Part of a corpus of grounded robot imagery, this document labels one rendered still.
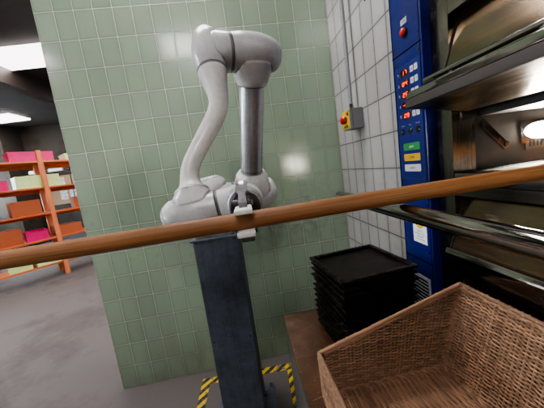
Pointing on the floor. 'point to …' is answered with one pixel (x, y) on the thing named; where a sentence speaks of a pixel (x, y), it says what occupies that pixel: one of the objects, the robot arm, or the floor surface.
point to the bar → (470, 228)
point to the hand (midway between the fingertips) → (244, 220)
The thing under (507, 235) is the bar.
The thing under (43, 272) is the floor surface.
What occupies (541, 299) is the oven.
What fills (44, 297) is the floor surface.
